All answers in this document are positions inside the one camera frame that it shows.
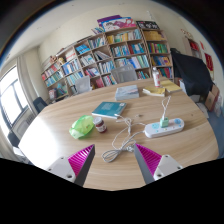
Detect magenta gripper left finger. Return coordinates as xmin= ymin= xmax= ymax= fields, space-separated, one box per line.
xmin=47 ymin=144 xmax=95 ymax=186

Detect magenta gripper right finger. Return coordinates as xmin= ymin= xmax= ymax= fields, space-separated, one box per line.
xmin=134 ymin=144 xmax=182 ymax=184

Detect green charger plug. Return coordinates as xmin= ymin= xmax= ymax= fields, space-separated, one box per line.
xmin=160 ymin=117 xmax=169 ymax=128

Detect white power strip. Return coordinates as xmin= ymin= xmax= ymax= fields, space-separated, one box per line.
xmin=144 ymin=118 xmax=184 ymax=138

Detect green plastic bag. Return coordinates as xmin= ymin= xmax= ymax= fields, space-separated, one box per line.
xmin=69 ymin=115 xmax=94 ymax=139

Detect small red-lidded jar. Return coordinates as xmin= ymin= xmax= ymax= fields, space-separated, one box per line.
xmin=93 ymin=117 xmax=107 ymax=133

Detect teal book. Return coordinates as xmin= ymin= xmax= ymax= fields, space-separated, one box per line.
xmin=92 ymin=102 xmax=126 ymax=119

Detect dark blue office chair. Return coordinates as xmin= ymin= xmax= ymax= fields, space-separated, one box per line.
xmin=33 ymin=97 xmax=47 ymax=113

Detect yellow book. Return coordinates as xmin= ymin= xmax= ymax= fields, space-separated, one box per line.
xmin=143 ymin=87 xmax=165 ymax=97

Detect grey stacked books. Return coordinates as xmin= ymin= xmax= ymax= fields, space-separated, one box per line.
xmin=115 ymin=85 xmax=139 ymax=101

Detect yellow notepad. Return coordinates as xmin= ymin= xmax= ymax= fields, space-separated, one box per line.
xmin=161 ymin=80 xmax=181 ymax=93

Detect grey chair left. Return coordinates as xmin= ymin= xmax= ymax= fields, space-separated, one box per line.
xmin=75 ymin=76 xmax=92 ymax=94

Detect grey chair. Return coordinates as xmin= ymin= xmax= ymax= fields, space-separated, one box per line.
xmin=75 ymin=76 xmax=92 ymax=94
xmin=111 ymin=65 xmax=137 ymax=83

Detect white plastic bottle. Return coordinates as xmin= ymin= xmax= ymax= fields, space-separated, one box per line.
xmin=152 ymin=67 xmax=160 ymax=87

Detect window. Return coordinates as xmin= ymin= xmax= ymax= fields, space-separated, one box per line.
xmin=0 ymin=66 xmax=28 ymax=126

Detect cardboard box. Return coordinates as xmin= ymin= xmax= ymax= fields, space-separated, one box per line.
xmin=205 ymin=85 xmax=220 ymax=111

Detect black cloth covered furniture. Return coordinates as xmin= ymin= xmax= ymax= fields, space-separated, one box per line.
xmin=171 ymin=48 xmax=213 ymax=96

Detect wooden bookshelf with books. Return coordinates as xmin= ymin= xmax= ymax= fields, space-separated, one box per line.
xmin=41 ymin=16 xmax=174 ymax=101

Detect white charger cable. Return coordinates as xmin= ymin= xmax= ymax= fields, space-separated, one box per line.
xmin=100 ymin=114 xmax=147 ymax=164

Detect white power strip cord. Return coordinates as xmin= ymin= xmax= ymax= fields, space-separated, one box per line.
xmin=161 ymin=95 xmax=172 ymax=119

